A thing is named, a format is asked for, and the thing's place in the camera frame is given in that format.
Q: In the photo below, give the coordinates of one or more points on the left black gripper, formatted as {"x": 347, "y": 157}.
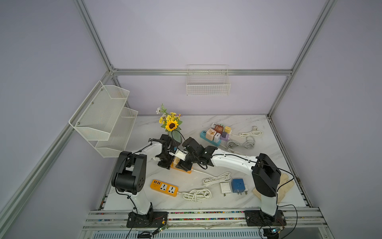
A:
{"x": 166, "y": 165}

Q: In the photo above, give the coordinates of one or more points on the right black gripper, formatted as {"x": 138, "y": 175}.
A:
{"x": 183, "y": 165}

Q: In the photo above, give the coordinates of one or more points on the orange power strip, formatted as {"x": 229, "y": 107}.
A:
{"x": 188, "y": 172}
{"x": 165, "y": 188}

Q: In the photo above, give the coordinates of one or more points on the white charger plug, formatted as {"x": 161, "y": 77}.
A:
{"x": 225, "y": 188}

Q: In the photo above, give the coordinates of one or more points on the blue cube plug adapter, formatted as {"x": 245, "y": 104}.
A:
{"x": 238, "y": 186}

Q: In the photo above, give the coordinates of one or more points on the beige cube plug adapter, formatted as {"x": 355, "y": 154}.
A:
{"x": 176, "y": 161}

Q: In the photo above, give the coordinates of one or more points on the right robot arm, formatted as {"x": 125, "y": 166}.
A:
{"x": 265, "y": 174}

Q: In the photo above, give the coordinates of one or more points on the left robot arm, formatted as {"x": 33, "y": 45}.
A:
{"x": 129, "y": 174}

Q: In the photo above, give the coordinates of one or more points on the dark grey ribbed vase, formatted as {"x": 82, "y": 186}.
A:
{"x": 177, "y": 137}

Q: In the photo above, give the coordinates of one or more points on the pink butterfly cube adapter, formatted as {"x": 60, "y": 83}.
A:
{"x": 210, "y": 134}

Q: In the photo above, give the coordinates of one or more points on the small white cube adapter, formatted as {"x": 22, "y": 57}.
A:
{"x": 217, "y": 137}

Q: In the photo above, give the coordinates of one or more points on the sunflower bouquet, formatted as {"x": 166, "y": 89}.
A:
{"x": 169, "y": 121}

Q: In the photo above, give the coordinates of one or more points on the purple cube adapter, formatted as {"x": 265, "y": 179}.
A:
{"x": 225, "y": 136}

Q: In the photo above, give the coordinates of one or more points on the brown cube adapter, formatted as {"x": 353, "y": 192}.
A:
{"x": 219, "y": 128}

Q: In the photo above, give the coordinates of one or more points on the yellow cube adapter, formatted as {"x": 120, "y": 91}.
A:
{"x": 228, "y": 130}

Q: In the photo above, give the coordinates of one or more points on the white two-tier mesh shelf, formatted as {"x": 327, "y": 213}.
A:
{"x": 104, "y": 120}

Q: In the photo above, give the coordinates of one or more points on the beige work glove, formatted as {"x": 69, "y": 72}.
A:
{"x": 284, "y": 187}

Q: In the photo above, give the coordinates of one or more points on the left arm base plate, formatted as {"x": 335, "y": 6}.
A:
{"x": 150, "y": 220}

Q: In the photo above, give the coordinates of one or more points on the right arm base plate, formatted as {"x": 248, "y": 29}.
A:
{"x": 256, "y": 218}

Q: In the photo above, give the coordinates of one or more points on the white wire wall basket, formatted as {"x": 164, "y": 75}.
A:
{"x": 208, "y": 80}

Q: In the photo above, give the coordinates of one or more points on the aluminium front rail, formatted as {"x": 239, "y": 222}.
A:
{"x": 301, "y": 223}

